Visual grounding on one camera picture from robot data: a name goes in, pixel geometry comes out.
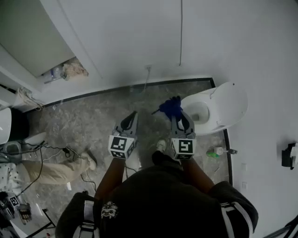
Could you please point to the person's black top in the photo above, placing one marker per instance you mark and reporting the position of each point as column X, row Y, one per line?
column 163, row 204

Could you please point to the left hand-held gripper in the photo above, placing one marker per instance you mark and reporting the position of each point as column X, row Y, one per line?
column 118, row 144

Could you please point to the white wall socket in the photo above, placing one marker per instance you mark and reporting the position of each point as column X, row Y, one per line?
column 148, row 67

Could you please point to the blue cloth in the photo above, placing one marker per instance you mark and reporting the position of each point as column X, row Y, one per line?
column 172, row 107

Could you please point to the person's left forearm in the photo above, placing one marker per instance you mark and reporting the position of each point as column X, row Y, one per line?
column 111, row 176

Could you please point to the grey angle valve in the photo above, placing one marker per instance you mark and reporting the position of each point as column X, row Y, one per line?
column 232, row 151

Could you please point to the white dotted fabric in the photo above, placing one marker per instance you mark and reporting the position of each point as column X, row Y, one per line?
column 8, row 179

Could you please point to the black power adapter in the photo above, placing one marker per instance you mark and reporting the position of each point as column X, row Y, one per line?
column 66, row 151

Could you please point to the black tripod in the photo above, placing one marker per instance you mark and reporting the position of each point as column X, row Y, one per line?
column 50, row 220

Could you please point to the white washbasin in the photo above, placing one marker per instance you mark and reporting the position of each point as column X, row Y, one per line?
column 5, row 125

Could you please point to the white wall switch plate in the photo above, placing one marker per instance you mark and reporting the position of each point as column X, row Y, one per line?
column 243, row 167
column 245, row 185

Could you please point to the person's right forearm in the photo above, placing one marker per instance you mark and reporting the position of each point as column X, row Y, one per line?
column 198, row 174

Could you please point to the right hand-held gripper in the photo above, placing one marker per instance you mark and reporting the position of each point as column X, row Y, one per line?
column 184, row 146

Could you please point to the person's white shoe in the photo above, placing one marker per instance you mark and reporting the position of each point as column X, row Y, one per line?
column 161, row 145

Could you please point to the white toilet lid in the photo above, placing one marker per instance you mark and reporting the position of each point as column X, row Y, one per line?
column 230, row 102

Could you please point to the white toilet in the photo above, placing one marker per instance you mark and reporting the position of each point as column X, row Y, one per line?
column 209, row 127

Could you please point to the beige crumpled cloth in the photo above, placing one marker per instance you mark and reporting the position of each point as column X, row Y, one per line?
column 75, row 68

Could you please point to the black tissue holder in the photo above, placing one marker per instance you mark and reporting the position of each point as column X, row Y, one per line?
column 288, row 155

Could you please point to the clear plastic bottle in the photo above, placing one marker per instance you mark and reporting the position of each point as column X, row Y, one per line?
column 56, row 72

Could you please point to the green plastic bottle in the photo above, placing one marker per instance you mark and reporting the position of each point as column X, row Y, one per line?
column 212, row 155

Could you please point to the person's black trousers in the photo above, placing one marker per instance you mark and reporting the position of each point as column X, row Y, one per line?
column 163, row 159

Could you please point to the idle grey gripper device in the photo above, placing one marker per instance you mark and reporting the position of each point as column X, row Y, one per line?
column 9, row 204

